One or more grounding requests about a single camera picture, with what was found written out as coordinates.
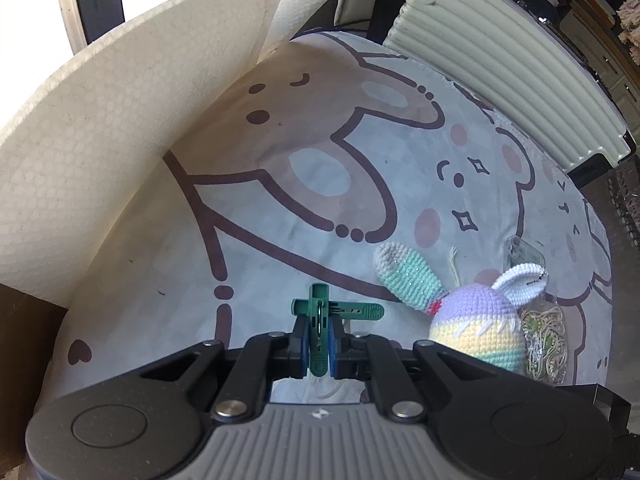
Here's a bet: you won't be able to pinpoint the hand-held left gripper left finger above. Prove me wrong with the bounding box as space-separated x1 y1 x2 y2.
140 317 308 423

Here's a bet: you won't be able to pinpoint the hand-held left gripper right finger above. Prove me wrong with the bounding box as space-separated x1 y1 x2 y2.
327 317 493 421

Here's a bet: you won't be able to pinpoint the green clothespin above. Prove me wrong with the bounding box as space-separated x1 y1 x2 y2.
291 284 385 378

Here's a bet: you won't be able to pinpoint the pastel crochet bunny toy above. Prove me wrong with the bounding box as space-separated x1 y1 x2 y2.
373 241 549 373

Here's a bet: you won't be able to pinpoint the clear bag of rubber bands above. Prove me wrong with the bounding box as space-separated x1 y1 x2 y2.
517 305 573 386

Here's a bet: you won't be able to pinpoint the black cardboard box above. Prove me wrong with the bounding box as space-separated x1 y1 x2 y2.
570 382 632 436

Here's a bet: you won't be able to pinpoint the bear printed cloth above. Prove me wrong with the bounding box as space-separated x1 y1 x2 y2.
52 30 613 406

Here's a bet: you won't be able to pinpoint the small clear plastic packet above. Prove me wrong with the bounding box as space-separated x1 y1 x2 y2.
505 235 546 273

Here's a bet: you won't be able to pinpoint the white foam sheet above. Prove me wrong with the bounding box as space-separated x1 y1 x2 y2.
0 0 351 308

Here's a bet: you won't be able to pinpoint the white ribbed suitcase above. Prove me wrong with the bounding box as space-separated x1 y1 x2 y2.
340 0 638 186

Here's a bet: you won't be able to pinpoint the black window bars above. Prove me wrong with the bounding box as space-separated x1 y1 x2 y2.
50 0 126 56

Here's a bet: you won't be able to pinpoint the cream kitchen cabinets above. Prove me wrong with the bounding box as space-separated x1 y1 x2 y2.
560 0 640 126

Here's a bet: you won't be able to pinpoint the beige string mop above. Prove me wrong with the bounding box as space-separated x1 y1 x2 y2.
617 0 640 63

